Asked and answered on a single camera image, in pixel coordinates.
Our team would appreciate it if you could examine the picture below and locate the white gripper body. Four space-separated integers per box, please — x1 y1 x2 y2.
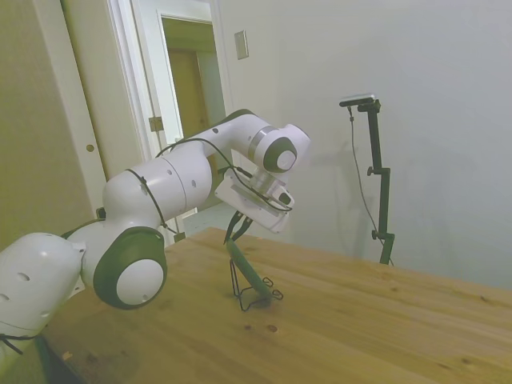
214 170 291 235

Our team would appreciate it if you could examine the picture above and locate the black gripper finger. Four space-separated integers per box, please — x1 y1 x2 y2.
234 215 254 242
223 210 242 244

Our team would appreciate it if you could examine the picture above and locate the green round plate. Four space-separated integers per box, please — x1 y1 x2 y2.
224 238 274 308

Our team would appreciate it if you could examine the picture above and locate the brown wooden hallway door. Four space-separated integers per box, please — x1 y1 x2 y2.
166 48 219 139

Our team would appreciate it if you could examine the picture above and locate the white open door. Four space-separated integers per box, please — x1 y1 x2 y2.
104 0 186 237

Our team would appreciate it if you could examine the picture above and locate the beige closet door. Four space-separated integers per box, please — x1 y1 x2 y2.
30 0 146 225

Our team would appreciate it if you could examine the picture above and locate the black wire plate stand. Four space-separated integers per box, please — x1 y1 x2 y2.
229 258 286 313

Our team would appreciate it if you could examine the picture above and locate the black camera stand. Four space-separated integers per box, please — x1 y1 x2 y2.
356 99 397 266

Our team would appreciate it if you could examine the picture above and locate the grey exterior camera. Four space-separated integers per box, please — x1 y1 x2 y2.
338 92 378 109

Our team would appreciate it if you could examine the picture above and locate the grey wall switch plate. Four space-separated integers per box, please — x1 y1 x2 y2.
234 30 250 61

